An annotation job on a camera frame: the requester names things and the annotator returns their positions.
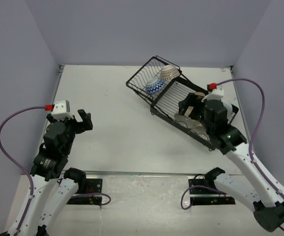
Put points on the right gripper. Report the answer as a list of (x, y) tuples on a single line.
[(192, 100)]

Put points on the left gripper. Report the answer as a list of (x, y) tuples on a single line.
[(87, 124)]

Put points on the brown white patterned bowl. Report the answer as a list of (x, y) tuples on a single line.
[(169, 72)]

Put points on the blue white patterned bowl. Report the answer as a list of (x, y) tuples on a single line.
[(154, 85)]

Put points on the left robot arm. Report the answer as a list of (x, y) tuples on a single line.
[(39, 209)]

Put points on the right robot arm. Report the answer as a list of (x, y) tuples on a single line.
[(265, 199)]

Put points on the white bowl back right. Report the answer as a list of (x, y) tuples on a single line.
[(228, 106)]

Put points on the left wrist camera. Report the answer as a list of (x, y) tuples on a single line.
[(60, 108)]

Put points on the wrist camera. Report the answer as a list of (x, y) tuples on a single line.
[(215, 94), (60, 108)]

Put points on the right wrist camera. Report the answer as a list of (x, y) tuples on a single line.
[(215, 94)]

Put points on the black wire dish rack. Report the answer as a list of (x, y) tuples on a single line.
[(165, 103)]

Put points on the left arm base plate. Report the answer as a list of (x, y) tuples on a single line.
[(92, 185)]

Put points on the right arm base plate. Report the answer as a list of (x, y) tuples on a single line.
[(205, 197)]

